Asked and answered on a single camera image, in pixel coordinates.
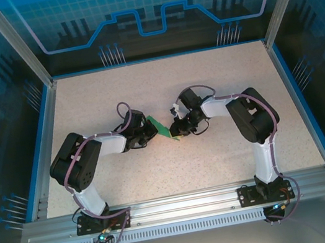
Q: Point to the green paper sheet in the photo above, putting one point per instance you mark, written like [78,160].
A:
[160,129]

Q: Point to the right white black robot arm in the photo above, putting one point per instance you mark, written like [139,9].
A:
[253,118]

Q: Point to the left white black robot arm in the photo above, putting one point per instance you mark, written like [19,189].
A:
[75,165]

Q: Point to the aluminium mounting beam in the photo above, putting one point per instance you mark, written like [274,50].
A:
[180,203]

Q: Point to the blue circuit print wide panel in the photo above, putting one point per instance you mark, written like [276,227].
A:
[66,6]

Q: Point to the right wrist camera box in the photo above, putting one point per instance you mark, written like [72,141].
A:
[175,109]

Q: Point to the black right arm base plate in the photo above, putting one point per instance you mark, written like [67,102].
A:
[245,196]

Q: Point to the aluminium side rail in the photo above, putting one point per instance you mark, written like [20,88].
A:
[47,148]

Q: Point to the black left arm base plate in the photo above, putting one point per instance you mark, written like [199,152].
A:
[83,228]

